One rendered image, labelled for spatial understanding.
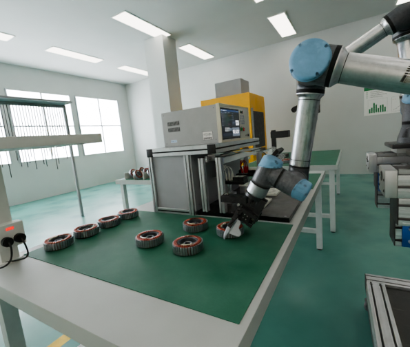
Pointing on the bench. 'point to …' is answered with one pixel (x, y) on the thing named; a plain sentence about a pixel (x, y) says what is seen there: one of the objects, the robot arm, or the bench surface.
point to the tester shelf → (201, 148)
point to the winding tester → (201, 125)
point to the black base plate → (270, 214)
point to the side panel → (171, 184)
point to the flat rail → (237, 156)
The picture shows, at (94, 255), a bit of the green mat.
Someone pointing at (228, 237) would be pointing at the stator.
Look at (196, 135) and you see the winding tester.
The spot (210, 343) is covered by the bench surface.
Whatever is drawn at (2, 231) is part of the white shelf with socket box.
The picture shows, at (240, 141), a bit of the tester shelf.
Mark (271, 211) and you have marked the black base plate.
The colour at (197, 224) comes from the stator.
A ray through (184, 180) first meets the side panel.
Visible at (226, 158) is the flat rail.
